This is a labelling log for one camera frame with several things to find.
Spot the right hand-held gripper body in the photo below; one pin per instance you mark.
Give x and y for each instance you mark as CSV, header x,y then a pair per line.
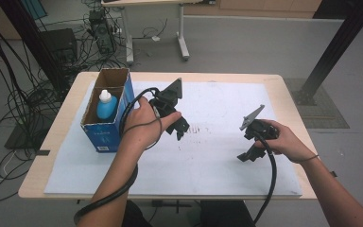
x,y
261,130

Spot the black computer tower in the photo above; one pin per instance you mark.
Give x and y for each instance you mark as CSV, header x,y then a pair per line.
x,y
102,34

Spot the white standing desk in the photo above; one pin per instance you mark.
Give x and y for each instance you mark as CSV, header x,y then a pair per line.
x,y
180,31

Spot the teal panel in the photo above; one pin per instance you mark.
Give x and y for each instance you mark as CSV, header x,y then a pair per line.
x,y
34,8

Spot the white power adapter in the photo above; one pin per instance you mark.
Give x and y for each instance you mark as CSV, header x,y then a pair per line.
x,y
155,38

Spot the person's left leg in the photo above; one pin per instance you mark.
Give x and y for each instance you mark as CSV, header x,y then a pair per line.
x,y
137,217

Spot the black cloth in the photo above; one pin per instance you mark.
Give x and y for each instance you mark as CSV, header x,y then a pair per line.
x,y
227,216

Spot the light wooden table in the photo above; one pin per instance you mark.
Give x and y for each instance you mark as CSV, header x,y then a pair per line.
x,y
74,104

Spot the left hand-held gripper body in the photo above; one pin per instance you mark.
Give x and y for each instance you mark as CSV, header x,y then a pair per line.
x,y
167,101

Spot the black equipment box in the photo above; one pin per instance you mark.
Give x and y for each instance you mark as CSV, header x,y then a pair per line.
x,y
60,44

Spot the white table sheet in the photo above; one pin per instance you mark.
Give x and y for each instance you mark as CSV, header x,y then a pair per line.
x,y
208,176

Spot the person's right hand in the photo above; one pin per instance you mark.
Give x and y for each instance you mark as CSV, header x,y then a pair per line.
x,y
288,143

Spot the thin black wrist band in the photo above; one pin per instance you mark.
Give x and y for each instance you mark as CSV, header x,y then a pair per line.
x,y
310,158

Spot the black tape strip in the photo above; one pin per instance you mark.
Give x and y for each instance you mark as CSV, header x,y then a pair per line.
x,y
333,173
42,152

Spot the blue bottle with white cap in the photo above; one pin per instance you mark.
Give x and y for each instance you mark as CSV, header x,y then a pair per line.
x,y
107,108

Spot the black metal pillar with base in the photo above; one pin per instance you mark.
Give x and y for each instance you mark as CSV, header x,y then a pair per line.
x,y
337,44

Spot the blue cardboard box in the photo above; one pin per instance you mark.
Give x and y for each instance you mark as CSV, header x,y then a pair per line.
x,y
110,138

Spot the dark floor plate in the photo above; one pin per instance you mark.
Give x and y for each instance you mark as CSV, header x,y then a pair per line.
x,y
19,140

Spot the person's left hand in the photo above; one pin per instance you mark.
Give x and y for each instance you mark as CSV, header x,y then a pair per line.
x,y
141,129

